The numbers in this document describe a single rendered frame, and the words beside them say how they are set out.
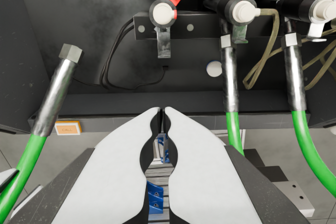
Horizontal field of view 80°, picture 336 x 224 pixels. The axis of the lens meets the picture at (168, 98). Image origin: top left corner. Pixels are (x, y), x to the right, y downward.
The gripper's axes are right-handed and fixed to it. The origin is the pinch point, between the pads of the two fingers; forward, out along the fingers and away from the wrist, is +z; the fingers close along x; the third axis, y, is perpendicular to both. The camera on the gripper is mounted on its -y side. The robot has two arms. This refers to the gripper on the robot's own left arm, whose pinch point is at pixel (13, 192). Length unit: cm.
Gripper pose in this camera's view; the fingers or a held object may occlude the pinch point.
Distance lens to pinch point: 22.9
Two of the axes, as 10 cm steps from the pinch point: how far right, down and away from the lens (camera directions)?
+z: 5.2, -7.5, 4.0
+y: -2.8, 2.9, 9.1
